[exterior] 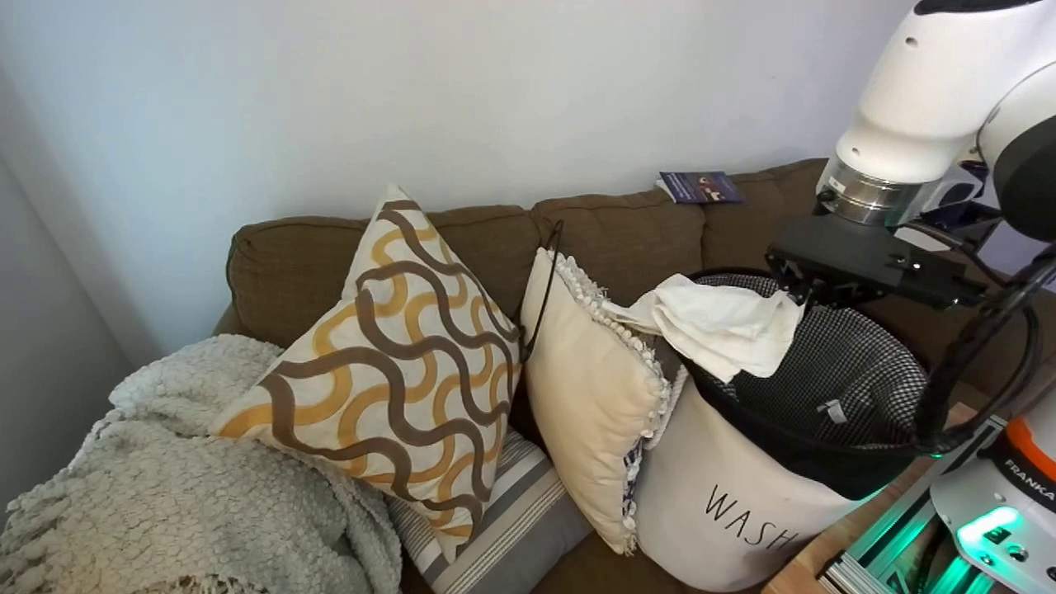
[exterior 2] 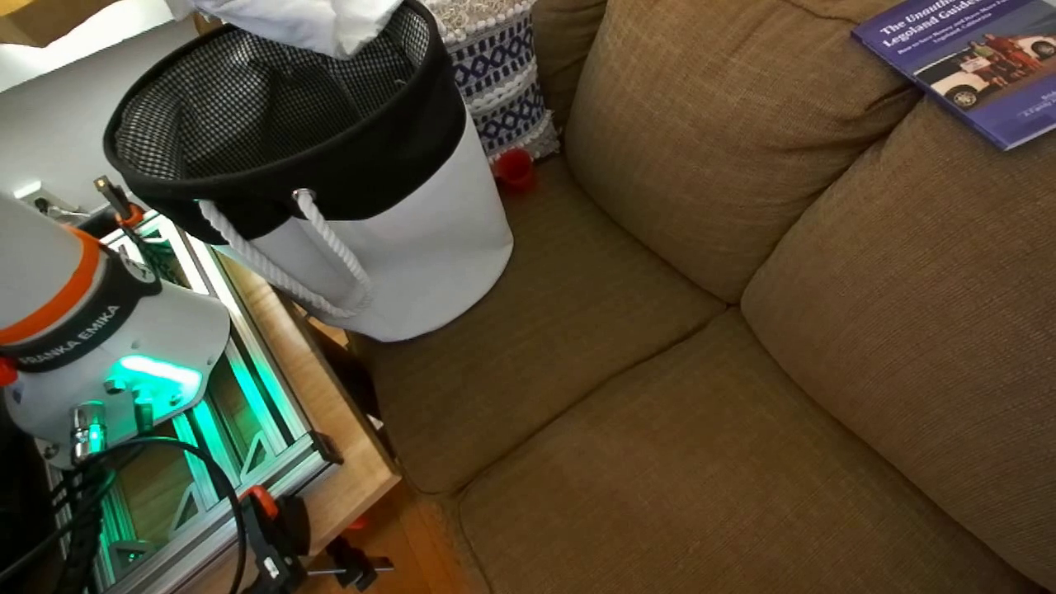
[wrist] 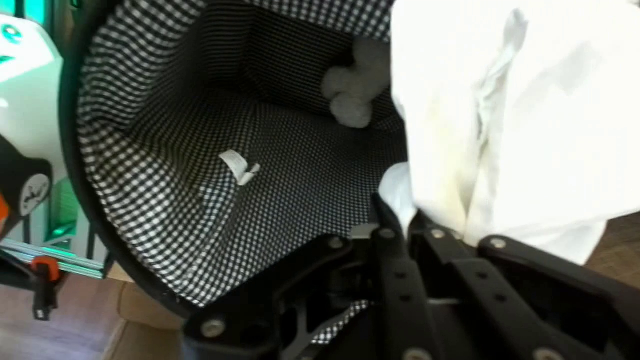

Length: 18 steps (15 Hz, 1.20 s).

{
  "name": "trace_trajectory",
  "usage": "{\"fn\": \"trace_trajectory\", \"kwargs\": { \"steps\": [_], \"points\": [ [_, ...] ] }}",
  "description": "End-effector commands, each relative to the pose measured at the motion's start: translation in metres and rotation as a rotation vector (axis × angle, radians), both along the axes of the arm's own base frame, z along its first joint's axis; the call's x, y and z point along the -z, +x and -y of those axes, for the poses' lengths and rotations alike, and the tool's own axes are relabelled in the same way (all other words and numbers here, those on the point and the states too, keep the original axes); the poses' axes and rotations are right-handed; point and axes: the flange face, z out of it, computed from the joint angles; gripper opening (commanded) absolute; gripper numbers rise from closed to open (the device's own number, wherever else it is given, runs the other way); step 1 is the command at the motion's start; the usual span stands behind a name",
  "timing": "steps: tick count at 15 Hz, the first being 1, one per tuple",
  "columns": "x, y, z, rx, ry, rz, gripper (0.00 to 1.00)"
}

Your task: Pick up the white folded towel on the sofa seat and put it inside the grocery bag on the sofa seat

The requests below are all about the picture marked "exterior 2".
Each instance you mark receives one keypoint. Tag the white towel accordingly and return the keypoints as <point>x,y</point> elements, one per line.
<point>299,22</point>

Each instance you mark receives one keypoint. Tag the white laundry bag, black mesh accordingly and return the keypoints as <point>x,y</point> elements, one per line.
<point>408,242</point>

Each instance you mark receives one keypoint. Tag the brown fabric sofa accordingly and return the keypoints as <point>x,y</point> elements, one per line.
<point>770,363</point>

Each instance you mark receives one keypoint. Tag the small red cup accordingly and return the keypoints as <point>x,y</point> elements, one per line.
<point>516,171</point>

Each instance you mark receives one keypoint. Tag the cream and blue patterned pillow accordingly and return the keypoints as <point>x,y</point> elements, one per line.
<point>500,78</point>

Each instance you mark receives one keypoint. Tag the orange and black clamp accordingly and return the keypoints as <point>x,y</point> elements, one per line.
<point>119,201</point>
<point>276,531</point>

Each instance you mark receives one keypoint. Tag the blue paperback book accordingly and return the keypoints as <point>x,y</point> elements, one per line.
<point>977,61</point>

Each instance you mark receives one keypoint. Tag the aluminium profile frame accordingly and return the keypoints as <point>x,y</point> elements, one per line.
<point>266,430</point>

